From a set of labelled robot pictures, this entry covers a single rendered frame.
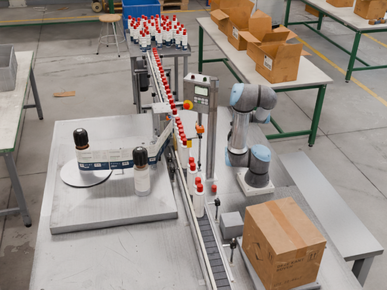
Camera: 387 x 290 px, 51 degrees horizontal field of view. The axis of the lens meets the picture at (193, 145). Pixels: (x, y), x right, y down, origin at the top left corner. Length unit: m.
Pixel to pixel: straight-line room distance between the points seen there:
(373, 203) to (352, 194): 0.20
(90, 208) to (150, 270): 0.52
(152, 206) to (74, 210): 0.42
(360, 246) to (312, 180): 0.54
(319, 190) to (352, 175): 1.66
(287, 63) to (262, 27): 0.77
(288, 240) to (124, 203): 0.95
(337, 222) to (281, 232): 0.61
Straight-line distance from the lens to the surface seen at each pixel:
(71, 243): 2.22
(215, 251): 2.05
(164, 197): 2.33
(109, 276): 2.05
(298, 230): 1.87
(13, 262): 3.40
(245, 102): 2.09
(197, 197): 2.11
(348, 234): 2.35
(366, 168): 4.38
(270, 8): 7.79
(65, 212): 2.33
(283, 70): 3.91
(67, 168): 2.62
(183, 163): 2.51
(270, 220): 1.89
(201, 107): 2.27
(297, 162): 2.77
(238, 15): 4.87
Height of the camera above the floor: 2.41
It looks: 34 degrees down
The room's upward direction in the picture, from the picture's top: 1 degrees clockwise
